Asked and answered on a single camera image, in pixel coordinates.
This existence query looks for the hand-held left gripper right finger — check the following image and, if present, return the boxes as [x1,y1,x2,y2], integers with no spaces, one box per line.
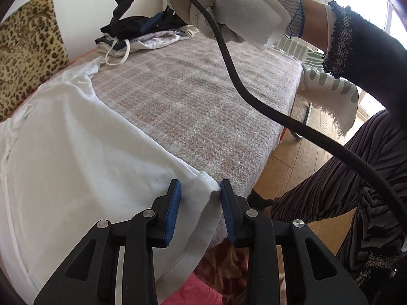
[219,179,369,305]

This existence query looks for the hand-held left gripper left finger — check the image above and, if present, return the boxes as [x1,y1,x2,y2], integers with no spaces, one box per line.
[33,179,182,305]

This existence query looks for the person's right forearm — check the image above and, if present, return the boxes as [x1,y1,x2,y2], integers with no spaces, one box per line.
[300,0,407,112]

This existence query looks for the person's right hand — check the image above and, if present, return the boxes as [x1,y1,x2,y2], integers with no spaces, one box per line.
[165,0,305,50]

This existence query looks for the light patterned folded cloth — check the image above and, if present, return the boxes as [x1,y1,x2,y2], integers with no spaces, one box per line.
[134,30,193,51]

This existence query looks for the black folded garment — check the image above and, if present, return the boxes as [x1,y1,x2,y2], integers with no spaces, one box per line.
[100,15,188,37]

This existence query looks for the person's black sock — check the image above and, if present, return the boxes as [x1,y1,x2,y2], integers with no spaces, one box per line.
[247,190,274,213]

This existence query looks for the red patterned cloth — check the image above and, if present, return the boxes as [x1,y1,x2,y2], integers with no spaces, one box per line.
[193,241,252,305]

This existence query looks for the pink cloth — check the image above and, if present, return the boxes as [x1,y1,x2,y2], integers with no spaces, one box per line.
[161,276,224,305]

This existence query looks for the pink checked blanket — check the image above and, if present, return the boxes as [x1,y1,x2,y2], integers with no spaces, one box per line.
[92,30,304,251]

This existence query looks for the leopard print pillow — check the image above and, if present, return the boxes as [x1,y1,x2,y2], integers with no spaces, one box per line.
[0,0,69,123]

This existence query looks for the person's striped trousers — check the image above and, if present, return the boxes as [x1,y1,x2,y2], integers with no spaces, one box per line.
[264,108,407,305]

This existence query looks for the green leaf print cushion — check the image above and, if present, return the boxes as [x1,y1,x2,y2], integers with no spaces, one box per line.
[273,35,360,134]

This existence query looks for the window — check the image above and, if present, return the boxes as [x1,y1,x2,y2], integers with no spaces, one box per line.
[331,0,407,43]

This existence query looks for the black cable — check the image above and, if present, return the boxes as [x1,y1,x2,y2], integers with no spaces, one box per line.
[172,0,407,207]

